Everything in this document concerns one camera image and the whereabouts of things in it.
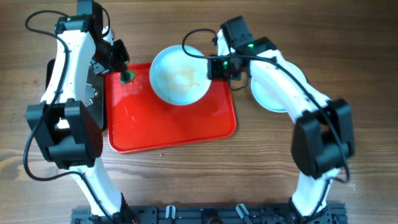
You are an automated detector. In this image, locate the green yellow sponge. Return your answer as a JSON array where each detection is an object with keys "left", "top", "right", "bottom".
[{"left": 120, "top": 69, "right": 136, "bottom": 84}]

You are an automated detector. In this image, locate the white plate top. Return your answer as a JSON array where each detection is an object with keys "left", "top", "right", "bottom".
[{"left": 149, "top": 45, "right": 211, "bottom": 106}]

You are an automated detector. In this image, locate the white plate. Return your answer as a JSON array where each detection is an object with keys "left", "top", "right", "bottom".
[
  {"left": 149, "top": 45, "right": 211, "bottom": 106},
  {"left": 251, "top": 60, "right": 308, "bottom": 113}
]

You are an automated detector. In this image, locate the white plate bottom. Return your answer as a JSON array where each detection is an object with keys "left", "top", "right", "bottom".
[{"left": 251, "top": 60, "right": 308, "bottom": 113}]

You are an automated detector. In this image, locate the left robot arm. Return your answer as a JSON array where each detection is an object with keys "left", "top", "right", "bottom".
[{"left": 26, "top": 1, "right": 136, "bottom": 223}]

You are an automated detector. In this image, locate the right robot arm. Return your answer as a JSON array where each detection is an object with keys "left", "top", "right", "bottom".
[{"left": 208, "top": 16, "right": 355, "bottom": 223}]

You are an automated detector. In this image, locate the black metal tray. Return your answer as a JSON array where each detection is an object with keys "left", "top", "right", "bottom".
[{"left": 45, "top": 58, "right": 108, "bottom": 131}]

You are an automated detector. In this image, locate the red plastic tray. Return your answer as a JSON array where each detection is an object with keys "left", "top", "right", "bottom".
[{"left": 105, "top": 62, "right": 237, "bottom": 154}]

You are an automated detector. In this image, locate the right black cable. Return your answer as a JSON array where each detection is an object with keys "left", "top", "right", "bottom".
[{"left": 181, "top": 28, "right": 351, "bottom": 218}]

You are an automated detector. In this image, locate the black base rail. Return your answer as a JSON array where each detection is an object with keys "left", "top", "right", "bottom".
[{"left": 70, "top": 203, "right": 348, "bottom": 224}]

